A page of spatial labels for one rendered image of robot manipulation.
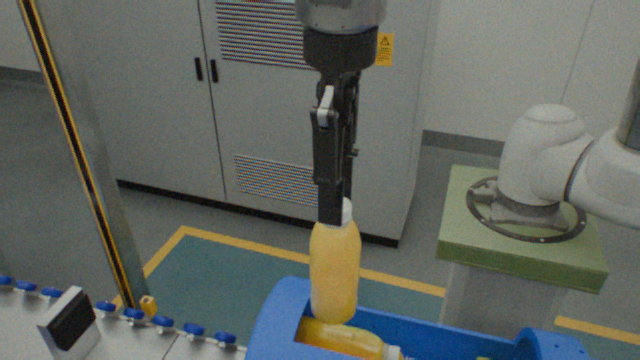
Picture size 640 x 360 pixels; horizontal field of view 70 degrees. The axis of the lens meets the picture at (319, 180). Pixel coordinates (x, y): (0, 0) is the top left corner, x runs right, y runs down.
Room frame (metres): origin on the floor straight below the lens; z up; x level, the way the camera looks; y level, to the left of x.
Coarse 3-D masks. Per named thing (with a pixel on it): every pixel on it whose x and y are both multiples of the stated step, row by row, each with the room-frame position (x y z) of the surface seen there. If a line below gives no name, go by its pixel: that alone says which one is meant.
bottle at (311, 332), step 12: (300, 324) 0.52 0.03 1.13; (312, 324) 0.52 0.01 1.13; (324, 324) 0.52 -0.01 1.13; (336, 324) 0.52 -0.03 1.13; (300, 336) 0.50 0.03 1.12; (312, 336) 0.50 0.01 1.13; (324, 336) 0.50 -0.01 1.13; (336, 336) 0.50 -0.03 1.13; (348, 336) 0.49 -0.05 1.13; (360, 336) 0.49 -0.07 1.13; (372, 336) 0.50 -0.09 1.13; (324, 348) 0.48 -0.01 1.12; (336, 348) 0.48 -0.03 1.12; (348, 348) 0.48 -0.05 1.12; (360, 348) 0.48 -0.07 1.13; (372, 348) 0.48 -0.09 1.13; (384, 348) 0.48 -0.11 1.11
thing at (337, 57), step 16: (304, 32) 0.44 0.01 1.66; (368, 32) 0.43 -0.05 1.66; (304, 48) 0.44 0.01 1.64; (320, 48) 0.42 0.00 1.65; (336, 48) 0.42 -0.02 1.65; (352, 48) 0.42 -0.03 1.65; (368, 48) 0.43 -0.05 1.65; (320, 64) 0.43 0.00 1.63; (336, 64) 0.42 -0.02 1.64; (352, 64) 0.42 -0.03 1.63; (368, 64) 0.43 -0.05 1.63; (320, 80) 0.43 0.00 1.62; (336, 80) 0.42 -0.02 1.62; (320, 96) 0.42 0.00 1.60; (336, 96) 0.42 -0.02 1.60
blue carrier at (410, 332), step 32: (288, 288) 0.51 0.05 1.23; (288, 320) 0.45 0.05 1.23; (352, 320) 0.58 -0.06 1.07; (384, 320) 0.56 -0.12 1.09; (416, 320) 0.55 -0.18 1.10; (256, 352) 0.41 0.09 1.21; (288, 352) 0.40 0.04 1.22; (320, 352) 0.40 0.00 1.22; (416, 352) 0.53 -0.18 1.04; (448, 352) 0.52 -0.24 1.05; (480, 352) 0.51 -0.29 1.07; (512, 352) 0.50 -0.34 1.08; (544, 352) 0.39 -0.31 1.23; (576, 352) 0.40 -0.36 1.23
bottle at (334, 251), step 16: (320, 224) 0.46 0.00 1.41; (352, 224) 0.46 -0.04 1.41; (320, 240) 0.44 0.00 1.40; (336, 240) 0.43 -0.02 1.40; (352, 240) 0.44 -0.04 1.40; (320, 256) 0.43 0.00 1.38; (336, 256) 0.43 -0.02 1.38; (352, 256) 0.43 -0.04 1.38; (320, 272) 0.43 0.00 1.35; (336, 272) 0.43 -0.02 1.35; (352, 272) 0.44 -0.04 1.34; (320, 288) 0.43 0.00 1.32; (336, 288) 0.43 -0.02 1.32; (352, 288) 0.44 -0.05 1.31; (320, 304) 0.43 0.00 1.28; (336, 304) 0.43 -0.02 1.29; (352, 304) 0.44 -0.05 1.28; (320, 320) 0.43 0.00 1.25; (336, 320) 0.43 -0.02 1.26
